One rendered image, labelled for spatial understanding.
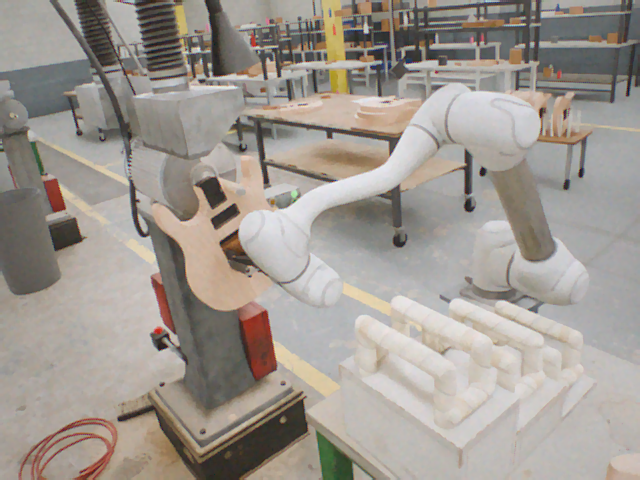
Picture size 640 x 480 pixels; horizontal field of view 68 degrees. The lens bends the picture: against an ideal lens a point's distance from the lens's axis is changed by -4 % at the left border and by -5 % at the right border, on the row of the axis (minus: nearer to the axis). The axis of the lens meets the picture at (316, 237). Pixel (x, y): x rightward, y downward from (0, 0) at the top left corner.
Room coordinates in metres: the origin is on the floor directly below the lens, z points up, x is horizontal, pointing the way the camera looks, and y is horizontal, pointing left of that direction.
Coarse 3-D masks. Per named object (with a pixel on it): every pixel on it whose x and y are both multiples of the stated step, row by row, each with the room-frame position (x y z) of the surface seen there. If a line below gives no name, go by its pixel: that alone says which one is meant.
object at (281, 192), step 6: (276, 186) 1.71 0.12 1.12; (282, 186) 1.70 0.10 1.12; (288, 186) 1.69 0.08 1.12; (294, 186) 1.69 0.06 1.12; (264, 192) 1.66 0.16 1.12; (270, 192) 1.65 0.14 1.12; (276, 192) 1.64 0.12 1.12; (282, 192) 1.64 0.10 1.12; (288, 192) 1.64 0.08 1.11; (276, 198) 1.61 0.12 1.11; (282, 198) 1.62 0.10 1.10; (288, 198) 1.63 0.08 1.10; (294, 198) 1.65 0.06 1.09; (276, 204) 1.60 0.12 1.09; (282, 204) 1.62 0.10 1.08; (288, 204) 1.63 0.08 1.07
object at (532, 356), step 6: (528, 348) 0.67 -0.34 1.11; (534, 348) 0.67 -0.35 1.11; (540, 348) 0.67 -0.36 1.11; (528, 354) 0.67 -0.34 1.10; (534, 354) 0.67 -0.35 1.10; (540, 354) 0.67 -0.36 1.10; (528, 360) 0.67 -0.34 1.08; (534, 360) 0.67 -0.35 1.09; (540, 360) 0.67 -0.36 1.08; (522, 366) 0.69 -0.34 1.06; (528, 366) 0.67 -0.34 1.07; (534, 366) 0.67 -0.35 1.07; (540, 366) 0.67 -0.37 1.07; (522, 372) 0.68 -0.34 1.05; (528, 372) 0.67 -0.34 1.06; (534, 372) 0.67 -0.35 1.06
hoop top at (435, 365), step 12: (360, 324) 0.67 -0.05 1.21; (372, 324) 0.66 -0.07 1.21; (372, 336) 0.64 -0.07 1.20; (384, 336) 0.63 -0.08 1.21; (396, 336) 0.62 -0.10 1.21; (396, 348) 0.60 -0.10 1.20; (408, 348) 0.59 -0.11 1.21; (420, 348) 0.58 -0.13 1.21; (408, 360) 0.58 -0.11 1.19; (420, 360) 0.56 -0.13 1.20; (432, 360) 0.55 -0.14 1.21; (444, 360) 0.55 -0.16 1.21; (432, 372) 0.54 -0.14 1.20; (444, 372) 0.53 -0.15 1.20; (456, 372) 0.53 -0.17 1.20
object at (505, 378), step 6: (498, 372) 0.63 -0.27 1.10; (504, 372) 0.62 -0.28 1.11; (510, 372) 0.62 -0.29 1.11; (516, 372) 0.62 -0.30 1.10; (498, 378) 0.63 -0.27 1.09; (504, 378) 0.62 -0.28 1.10; (510, 378) 0.62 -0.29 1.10; (498, 384) 0.63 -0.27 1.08; (504, 384) 0.62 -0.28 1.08; (510, 384) 0.62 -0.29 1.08; (510, 390) 0.62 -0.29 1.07
